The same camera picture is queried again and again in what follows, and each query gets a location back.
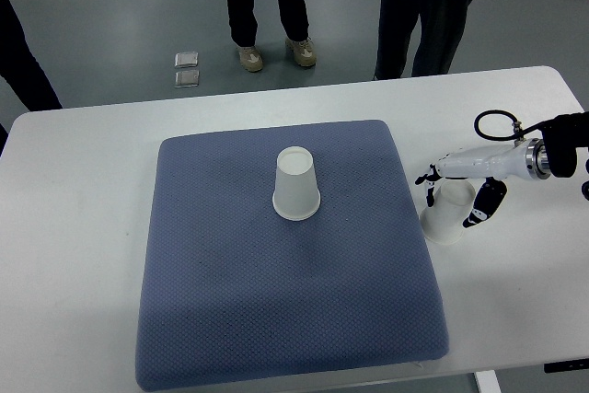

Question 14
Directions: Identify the white robotic hand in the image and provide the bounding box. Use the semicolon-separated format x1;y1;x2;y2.
415;138;550;228

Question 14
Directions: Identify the white paper cup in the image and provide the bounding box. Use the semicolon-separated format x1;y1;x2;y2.
272;146;321;221
420;179;475;246

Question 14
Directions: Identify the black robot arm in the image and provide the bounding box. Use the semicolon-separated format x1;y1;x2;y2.
415;110;588;227

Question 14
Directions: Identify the white paper cup on mat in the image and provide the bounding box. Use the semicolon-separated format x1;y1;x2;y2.
272;146;321;221

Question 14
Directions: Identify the white table leg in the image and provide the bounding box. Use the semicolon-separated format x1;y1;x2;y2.
474;370;502;393

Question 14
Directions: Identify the person in plaid shirt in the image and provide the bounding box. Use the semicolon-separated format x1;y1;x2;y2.
374;0;473;80

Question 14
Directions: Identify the black table control panel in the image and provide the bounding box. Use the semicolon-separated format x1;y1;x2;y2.
543;358;589;374

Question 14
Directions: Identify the blue quilted cushion mat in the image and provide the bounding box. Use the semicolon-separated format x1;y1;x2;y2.
135;120;449;391

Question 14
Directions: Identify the person in black trousers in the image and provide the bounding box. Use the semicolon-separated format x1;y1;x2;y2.
216;0;318;74

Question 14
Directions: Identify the lower silver floor plate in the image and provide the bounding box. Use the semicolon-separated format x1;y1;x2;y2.
175;69;200;88

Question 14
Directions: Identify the silver floor plate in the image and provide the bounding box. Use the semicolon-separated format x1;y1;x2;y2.
175;69;200;88
175;52;199;68

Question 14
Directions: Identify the upper silver floor plate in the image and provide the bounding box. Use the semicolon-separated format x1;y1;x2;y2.
175;52;199;68

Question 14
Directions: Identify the person in dark clothing left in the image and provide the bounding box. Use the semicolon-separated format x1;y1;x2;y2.
0;0;64;148

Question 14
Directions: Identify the black looped cable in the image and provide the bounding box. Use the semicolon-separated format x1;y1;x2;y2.
474;110;560;142

